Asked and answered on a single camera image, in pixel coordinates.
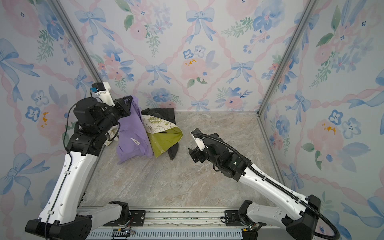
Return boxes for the purple cloth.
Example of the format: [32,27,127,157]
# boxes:
[116,96,154,164]

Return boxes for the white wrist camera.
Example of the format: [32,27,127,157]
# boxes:
[191,128,206,152]
[91,82,115,107]

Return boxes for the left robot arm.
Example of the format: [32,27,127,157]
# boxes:
[25,96,133,240]

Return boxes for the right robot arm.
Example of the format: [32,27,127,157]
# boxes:
[189,133,320,240]

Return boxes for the aluminium corner post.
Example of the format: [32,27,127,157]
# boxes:
[48,0,102,83]
[257,0,318,116]

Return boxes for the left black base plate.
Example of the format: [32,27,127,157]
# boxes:
[103,210,146,227]

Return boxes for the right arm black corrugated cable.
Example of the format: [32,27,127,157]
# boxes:
[191,128,341,240]

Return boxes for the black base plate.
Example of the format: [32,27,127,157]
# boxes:
[221,210,250,227]
[103,210,146,227]

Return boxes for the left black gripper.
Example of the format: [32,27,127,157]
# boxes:
[98,95,132,138]

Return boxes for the left aluminium corner post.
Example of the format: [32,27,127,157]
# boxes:
[48,0,102,83]

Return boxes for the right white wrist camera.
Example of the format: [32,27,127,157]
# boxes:
[191,128,206,152]

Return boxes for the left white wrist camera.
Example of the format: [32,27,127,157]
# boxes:
[91,82,115,107]

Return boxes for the cream green patterned cloth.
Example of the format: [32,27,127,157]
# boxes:
[116,115,183,163]

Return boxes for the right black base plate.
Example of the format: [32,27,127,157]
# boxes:
[221,210,250,227]

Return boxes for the dark grey cloth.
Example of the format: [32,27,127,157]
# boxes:
[141,108,183,160]

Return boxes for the right aluminium corner post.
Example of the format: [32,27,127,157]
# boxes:
[257,0,318,116]

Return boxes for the aluminium mounting rail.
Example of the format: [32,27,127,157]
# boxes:
[74,206,301,240]

